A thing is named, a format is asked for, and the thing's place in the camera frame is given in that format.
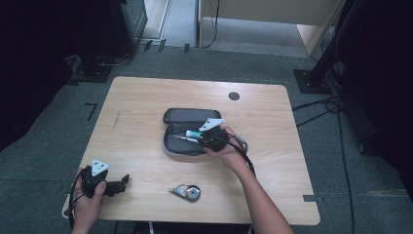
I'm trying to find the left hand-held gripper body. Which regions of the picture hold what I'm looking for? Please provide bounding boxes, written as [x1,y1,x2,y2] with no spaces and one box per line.
[79,158,111,199]

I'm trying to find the person's left hand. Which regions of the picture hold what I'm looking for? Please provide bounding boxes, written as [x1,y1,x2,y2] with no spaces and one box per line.
[71,167,108,229]

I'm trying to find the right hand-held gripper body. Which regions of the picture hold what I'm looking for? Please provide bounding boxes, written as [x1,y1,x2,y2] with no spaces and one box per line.
[198,117,232,153]

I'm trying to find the person's right hand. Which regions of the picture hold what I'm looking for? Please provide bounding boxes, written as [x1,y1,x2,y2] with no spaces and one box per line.
[204,126,250,174]

